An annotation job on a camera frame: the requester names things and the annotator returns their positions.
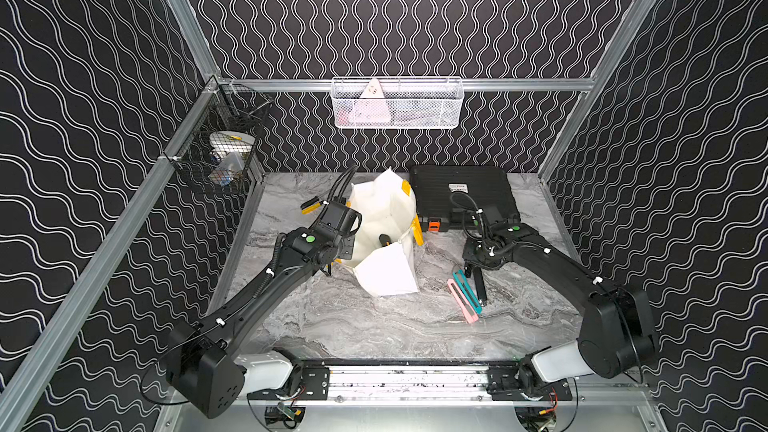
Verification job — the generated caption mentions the white tote bag yellow handles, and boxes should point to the white tote bag yellow handles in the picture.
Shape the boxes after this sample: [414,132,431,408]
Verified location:
[341,169,423,297]

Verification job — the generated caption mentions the large black yellow utility knife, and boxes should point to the large black yellow utility knife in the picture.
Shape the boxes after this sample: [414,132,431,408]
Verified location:
[379,234,392,247]

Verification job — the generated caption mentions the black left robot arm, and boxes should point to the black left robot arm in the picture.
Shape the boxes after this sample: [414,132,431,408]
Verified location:
[160,225,359,419]

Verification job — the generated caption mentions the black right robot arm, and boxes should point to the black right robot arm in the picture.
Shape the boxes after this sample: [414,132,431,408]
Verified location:
[463,224,659,385]

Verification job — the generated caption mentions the teal utility knife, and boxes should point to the teal utility knife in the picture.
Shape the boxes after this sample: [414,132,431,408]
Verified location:
[452,269,482,314]

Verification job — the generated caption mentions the pink utility knife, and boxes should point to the pink utility knife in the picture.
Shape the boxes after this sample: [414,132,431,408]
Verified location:
[447,279,479,324]

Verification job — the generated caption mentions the black plastic tool case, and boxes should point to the black plastic tool case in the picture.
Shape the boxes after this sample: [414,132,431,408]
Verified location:
[409,165,520,232]

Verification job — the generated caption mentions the pink triangle card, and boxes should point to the pink triangle card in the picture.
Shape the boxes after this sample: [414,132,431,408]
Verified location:
[348,78,392,127]

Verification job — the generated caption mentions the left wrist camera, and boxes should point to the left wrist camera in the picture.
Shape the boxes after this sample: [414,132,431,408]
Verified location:
[316,202,362,238]

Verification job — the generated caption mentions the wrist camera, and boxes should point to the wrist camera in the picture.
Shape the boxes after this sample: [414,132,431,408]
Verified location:
[476,205,507,229]
[316,202,362,238]

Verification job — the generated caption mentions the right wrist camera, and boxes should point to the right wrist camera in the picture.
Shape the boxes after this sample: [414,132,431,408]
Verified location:
[476,205,507,229]

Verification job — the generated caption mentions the yellow handle screwdriver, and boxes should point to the yellow handle screwdriver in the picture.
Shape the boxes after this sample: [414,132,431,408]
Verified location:
[301,197,324,215]

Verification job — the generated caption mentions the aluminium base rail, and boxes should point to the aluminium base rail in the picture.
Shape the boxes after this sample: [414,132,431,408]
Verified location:
[170,362,649,406]

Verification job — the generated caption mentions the black wire mesh basket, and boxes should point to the black wire mesh basket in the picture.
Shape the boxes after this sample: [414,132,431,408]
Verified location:
[172,84,275,196]

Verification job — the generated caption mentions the clear wall basket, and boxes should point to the clear wall basket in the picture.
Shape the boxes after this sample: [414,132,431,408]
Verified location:
[330,77,465,130]

